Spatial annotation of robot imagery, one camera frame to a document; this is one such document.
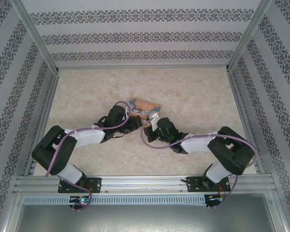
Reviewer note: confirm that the orange bear print tin box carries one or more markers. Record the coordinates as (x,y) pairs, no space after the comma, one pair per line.
(141,105)

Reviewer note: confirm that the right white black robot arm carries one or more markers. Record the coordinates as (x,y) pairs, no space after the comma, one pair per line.
(198,146)

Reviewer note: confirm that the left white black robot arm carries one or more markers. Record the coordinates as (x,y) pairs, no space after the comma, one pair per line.
(87,137)

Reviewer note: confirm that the small controller board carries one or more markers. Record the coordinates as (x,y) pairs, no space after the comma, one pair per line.
(215,199)
(81,200)

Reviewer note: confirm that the grey sheet metal panel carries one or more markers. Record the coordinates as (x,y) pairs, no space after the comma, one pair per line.
(145,217)

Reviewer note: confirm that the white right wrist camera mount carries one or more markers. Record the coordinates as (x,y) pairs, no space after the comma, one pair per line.
(154,120)

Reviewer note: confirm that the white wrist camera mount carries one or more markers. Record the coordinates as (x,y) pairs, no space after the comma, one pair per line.
(154,120)
(128,111)

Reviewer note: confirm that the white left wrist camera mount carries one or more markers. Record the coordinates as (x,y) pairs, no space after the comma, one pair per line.
(128,111)

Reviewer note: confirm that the aluminium cross rail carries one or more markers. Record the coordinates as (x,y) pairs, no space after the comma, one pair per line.
(140,181)

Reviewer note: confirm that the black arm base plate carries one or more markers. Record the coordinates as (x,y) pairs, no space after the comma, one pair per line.
(193,184)
(94,184)

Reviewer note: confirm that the aluminium side rail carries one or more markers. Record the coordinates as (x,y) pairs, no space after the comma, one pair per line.
(44,111)
(241,108)

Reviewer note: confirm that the aluminium frame post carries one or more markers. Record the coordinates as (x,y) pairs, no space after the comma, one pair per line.
(36,36)
(249,36)

